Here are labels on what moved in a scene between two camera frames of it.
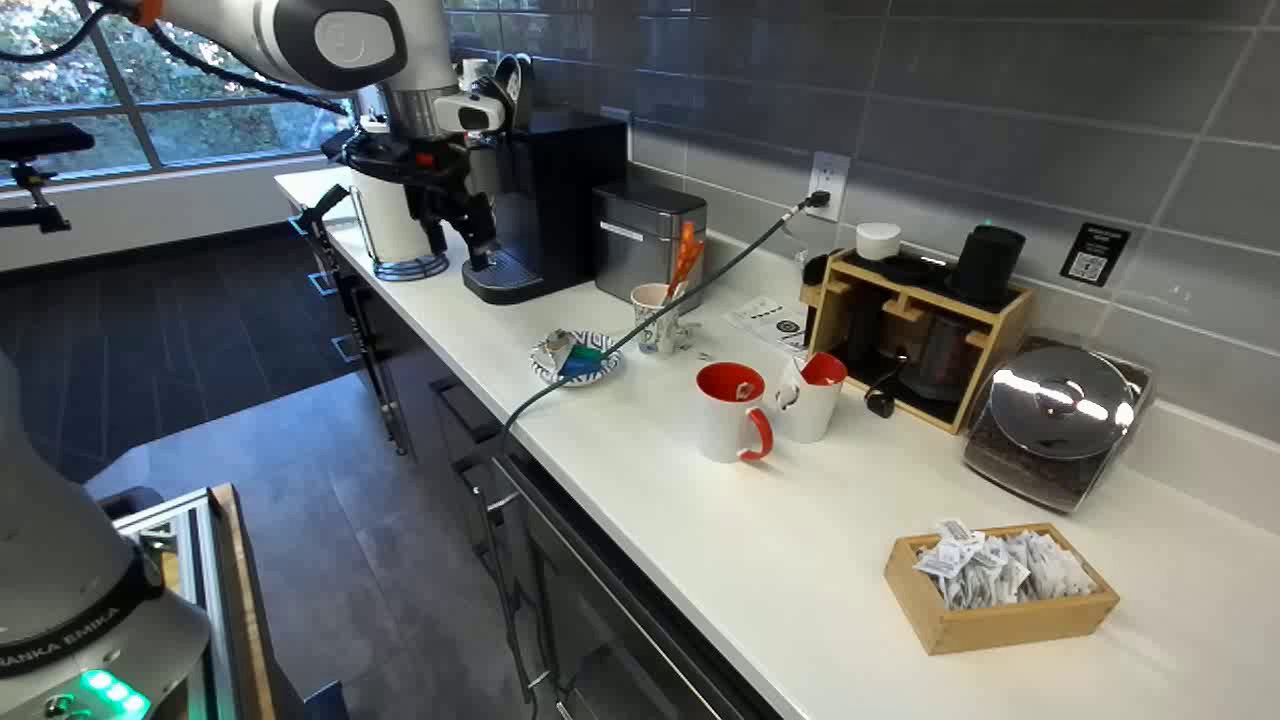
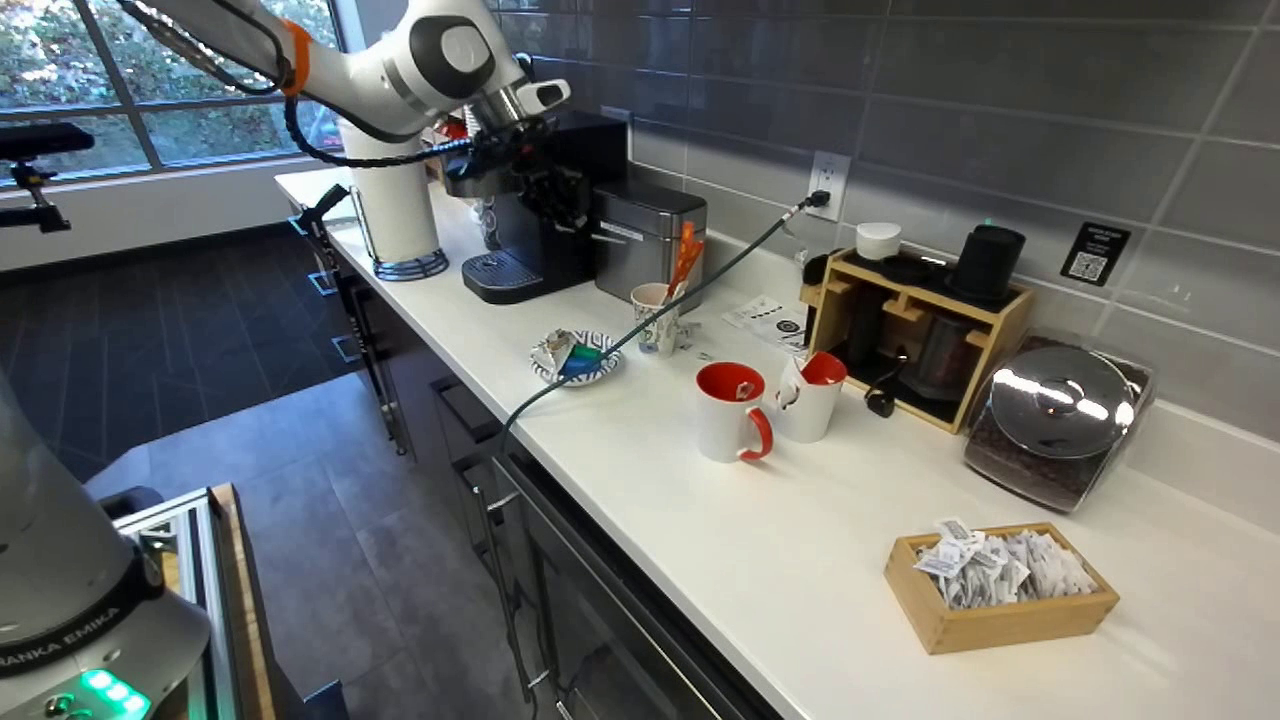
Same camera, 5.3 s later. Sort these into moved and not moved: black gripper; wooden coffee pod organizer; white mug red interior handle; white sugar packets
Moved: black gripper
Not moved: white mug red interior handle; wooden coffee pod organizer; white sugar packets
